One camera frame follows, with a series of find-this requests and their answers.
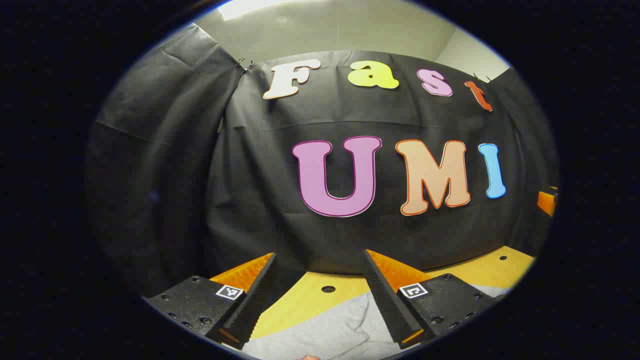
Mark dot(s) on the black backdrop cloth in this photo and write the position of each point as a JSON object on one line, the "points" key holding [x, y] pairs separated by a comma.
{"points": [[280, 225]]}

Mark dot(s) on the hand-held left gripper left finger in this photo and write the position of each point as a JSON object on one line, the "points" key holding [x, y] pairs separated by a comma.
{"points": [[250, 305]]}

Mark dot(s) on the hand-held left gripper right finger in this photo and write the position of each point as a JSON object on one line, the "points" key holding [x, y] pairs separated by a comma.
{"points": [[387, 300]]}

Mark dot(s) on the grey zip sweatshirt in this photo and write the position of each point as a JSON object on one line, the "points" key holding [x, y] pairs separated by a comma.
{"points": [[330, 330]]}

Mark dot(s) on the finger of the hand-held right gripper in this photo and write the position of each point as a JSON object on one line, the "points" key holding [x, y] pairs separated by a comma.
{"points": [[547, 202]]}

